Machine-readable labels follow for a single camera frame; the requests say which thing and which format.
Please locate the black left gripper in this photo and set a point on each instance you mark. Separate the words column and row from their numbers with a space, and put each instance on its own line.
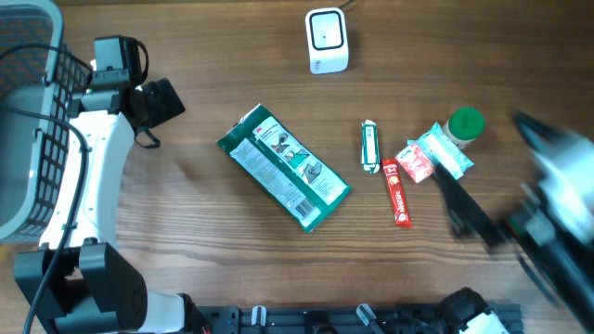
column 170, row 103

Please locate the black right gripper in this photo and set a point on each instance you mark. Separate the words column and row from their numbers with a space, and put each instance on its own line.
column 503, row 227

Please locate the green lidded small jar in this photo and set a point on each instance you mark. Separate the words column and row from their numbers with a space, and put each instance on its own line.
column 465, row 125

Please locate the teal wet wipes pack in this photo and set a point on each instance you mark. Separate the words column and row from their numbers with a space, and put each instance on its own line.
column 437, row 146

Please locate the orange tissue pack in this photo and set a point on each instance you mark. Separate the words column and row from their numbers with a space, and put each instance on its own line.
column 417, row 165

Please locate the green glove package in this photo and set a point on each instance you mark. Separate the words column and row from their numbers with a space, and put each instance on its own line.
column 296, row 178

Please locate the red Nescafe coffee stick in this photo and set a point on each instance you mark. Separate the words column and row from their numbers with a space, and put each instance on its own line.
column 397, row 193

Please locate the green white candy bar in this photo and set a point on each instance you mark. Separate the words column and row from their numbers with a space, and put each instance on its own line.
column 370, row 153

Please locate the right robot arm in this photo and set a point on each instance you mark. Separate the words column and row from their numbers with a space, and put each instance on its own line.
column 566, row 275

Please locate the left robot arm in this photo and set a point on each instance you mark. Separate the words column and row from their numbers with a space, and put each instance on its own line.
column 77, row 281

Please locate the white barcode scanner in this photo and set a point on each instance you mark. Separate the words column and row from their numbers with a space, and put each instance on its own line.
column 327, row 40

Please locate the grey plastic mesh basket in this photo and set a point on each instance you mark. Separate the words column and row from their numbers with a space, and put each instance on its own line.
column 38, row 76

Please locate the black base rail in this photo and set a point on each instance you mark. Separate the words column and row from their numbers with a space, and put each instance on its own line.
column 401, row 318

